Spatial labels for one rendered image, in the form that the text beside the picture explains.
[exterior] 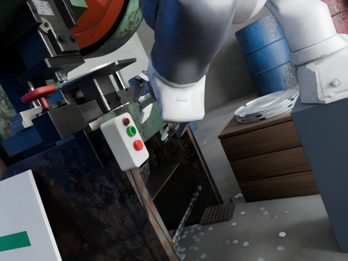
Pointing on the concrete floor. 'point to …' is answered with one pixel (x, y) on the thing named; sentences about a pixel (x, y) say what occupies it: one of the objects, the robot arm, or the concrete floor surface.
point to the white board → (24, 222)
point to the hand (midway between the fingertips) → (156, 122)
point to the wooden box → (267, 158)
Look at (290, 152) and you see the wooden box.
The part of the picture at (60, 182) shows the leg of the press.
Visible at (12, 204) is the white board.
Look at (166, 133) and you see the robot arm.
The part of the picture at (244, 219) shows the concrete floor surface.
